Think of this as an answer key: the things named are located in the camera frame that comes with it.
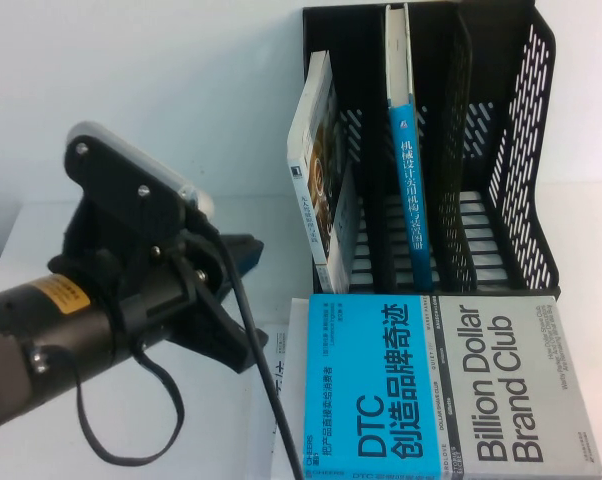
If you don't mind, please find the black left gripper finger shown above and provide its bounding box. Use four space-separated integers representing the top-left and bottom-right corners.
172 288 271 375
219 232 266 297

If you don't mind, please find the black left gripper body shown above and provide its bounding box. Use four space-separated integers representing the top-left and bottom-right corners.
47 198 231 352

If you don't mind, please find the yellow and blue mechanisms book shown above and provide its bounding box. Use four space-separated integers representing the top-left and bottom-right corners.
383 3 436 293

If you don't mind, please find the white book with black text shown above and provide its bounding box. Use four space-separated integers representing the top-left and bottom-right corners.
249 322 291 480

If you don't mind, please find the plain white book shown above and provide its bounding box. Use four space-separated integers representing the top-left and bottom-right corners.
268 296 313 480

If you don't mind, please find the white book with gear cover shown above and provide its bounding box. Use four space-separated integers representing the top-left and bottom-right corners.
286 49 363 295

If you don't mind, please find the blue and grey DTC book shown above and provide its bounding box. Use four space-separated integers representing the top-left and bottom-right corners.
302 293 602 480

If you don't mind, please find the black plastic book stand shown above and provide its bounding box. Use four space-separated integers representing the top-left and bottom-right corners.
301 0 563 302

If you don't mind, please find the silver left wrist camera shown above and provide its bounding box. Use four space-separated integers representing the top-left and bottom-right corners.
64 119 218 222

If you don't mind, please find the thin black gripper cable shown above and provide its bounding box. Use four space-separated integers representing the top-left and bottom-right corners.
73 343 187 465

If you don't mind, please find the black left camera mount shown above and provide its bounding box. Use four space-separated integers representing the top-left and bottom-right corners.
62 133 185 214

